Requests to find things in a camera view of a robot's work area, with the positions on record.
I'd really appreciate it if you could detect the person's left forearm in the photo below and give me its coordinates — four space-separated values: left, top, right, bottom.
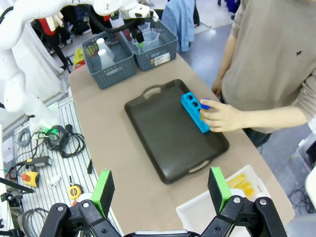
243 102 311 130

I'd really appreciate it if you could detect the black metal bracket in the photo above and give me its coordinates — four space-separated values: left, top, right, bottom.
0 176 35 206

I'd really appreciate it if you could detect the black cable bundle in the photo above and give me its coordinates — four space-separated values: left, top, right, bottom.
32 124 86 158

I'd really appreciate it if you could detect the yellow tape measure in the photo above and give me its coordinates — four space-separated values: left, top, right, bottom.
68 183 83 200

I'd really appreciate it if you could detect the small white plastic part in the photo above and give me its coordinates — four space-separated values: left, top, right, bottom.
46 174 61 187

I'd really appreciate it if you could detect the person's right forearm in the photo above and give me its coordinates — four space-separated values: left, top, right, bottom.
217 49 236 81

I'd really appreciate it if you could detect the white plastic conical flask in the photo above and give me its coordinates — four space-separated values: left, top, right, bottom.
97 48 116 70
95 37 116 61

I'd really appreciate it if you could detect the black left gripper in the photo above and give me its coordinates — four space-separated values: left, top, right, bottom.
130 29 145 48

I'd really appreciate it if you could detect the person's left hand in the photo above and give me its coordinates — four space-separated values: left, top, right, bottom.
199 99 245 133

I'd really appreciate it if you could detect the blue test tube rack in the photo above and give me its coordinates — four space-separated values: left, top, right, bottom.
180 91 211 134

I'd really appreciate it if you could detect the light blue jacket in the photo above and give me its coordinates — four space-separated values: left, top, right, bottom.
160 0 196 52

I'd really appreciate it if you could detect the clear plastic measuring beaker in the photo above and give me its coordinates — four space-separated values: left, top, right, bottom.
142 21 165 34
134 31 161 51

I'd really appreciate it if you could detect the grey coiled cable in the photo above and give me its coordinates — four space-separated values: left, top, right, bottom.
21 208 50 237
17 127 32 148

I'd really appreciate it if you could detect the white lattice plastic basket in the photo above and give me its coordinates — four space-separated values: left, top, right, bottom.
175 164 271 233

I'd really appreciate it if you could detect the person's right hand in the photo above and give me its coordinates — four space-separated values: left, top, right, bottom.
211 78 224 98

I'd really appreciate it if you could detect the yellow emergency stop box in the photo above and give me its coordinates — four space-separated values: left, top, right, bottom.
21 171 40 187

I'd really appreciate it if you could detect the person in beige sweater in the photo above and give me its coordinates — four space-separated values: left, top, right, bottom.
217 0 316 148

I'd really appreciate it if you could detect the dark brown serving tray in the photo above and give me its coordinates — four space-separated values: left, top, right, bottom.
124 79 230 185

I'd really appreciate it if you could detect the black corrugated cable hose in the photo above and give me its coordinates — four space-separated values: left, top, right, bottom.
87 7 142 35

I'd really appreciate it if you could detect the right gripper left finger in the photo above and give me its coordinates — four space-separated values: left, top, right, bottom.
39 170 117 237

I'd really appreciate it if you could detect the black handheld enabling device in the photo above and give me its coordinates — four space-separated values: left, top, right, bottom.
15 155 52 169

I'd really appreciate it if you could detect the grey lattice plastic basket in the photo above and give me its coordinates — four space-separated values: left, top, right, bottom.
81 31 138 90
120 18 179 72

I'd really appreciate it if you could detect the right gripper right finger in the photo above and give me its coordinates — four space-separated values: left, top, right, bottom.
201 167 288 237

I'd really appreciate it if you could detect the yellow plastic bag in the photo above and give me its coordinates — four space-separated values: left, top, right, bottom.
73 46 86 71

